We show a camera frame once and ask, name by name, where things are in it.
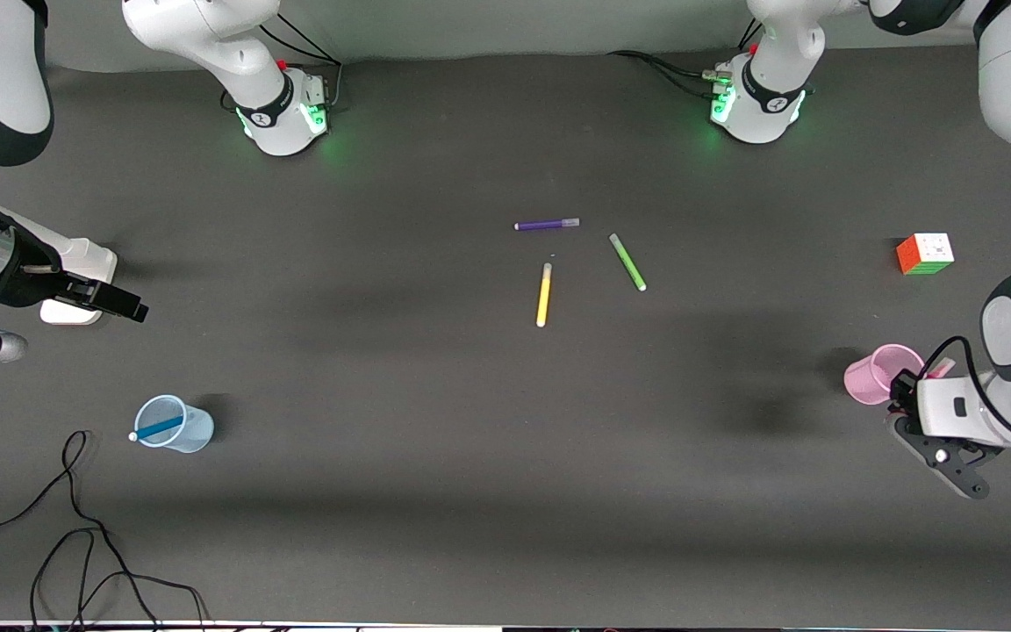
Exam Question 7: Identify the blue marker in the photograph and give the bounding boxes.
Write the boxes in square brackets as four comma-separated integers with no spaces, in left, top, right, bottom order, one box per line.
[127,415,184,443]

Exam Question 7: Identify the pink plastic cup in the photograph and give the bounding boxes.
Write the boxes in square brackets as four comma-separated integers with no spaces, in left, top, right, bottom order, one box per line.
[844,343,927,406]

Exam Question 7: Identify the colourful puzzle cube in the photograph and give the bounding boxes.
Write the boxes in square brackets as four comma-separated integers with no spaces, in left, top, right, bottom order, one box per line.
[896,233,956,277]

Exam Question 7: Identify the light blue plastic cup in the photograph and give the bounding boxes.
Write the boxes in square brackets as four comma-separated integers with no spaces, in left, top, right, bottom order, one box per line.
[133,395,215,455]

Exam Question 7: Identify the green marker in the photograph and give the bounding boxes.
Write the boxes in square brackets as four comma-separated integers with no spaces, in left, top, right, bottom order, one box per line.
[608,233,648,292]

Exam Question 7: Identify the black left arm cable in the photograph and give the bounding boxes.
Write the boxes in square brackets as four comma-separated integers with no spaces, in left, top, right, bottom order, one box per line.
[918,0,1011,437]

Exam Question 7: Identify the loose black cable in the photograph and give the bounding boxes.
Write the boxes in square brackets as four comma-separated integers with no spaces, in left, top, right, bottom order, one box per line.
[0,429,210,632]

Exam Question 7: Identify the black right arm base cables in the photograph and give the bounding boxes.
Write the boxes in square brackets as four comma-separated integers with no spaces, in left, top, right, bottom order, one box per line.
[221,12,345,113]

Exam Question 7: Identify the black arm base cables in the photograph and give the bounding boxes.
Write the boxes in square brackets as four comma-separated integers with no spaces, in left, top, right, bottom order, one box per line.
[606,18,815,99]
[221,12,345,113]

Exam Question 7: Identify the black left arm base cables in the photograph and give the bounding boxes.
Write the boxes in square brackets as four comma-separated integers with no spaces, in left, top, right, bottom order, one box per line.
[606,18,815,99]

